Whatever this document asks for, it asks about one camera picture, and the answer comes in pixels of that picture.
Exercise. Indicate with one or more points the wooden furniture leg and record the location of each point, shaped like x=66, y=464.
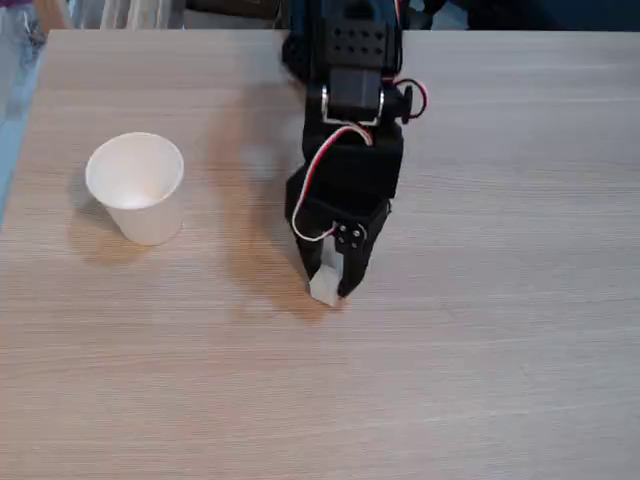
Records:
x=50, y=12

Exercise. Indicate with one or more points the blue denim cloth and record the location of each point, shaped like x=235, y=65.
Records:
x=17, y=65

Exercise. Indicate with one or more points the white hanging cloth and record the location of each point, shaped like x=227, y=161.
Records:
x=130, y=12

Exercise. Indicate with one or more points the small white block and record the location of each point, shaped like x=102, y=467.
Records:
x=325, y=287

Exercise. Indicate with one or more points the white paper cup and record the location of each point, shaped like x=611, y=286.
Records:
x=145, y=220

